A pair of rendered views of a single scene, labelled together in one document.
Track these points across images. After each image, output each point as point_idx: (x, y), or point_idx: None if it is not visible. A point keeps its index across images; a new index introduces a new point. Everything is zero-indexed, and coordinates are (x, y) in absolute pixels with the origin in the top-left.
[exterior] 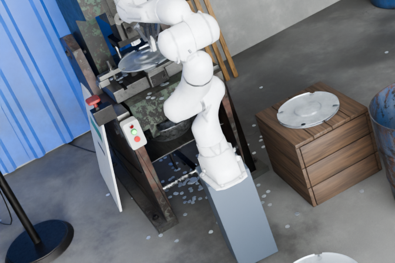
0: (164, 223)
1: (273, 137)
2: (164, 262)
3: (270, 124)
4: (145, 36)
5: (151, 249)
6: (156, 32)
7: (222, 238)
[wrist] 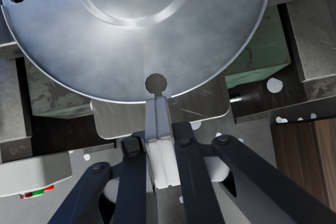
0: (95, 147)
1: (314, 185)
2: None
3: (329, 185)
4: (121, 168)
5: (69, 178)
6: (228, 191)
7: (161, 219)
